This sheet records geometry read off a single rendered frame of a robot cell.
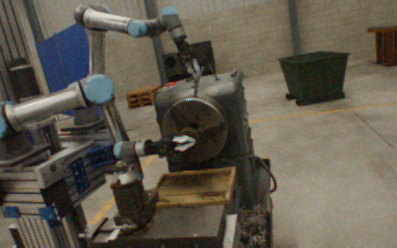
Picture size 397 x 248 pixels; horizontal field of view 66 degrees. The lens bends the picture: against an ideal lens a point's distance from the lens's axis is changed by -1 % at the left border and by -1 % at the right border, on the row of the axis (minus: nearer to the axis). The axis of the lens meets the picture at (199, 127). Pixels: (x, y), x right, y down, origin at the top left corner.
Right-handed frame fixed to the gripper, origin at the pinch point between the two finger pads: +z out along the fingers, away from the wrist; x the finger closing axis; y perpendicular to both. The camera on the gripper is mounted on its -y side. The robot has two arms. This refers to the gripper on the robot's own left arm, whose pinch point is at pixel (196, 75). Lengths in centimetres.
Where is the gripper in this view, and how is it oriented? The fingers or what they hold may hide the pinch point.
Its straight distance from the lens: 159.2
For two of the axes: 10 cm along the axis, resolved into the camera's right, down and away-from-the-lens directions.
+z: 4.0, 9.0, 1.8
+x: 8.9, -3.3, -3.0
